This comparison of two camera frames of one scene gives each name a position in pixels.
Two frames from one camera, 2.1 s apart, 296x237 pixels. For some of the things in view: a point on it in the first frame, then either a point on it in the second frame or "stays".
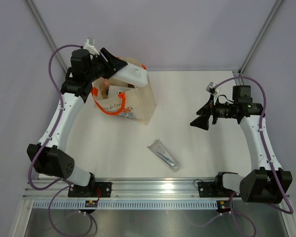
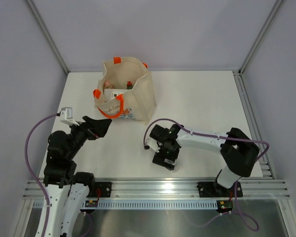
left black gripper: (113, 63) to (100, 126)
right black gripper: (202, 121) to (159, 157)
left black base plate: (75, 190) stays
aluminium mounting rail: (128, 189) stays
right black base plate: (212, 189) stays
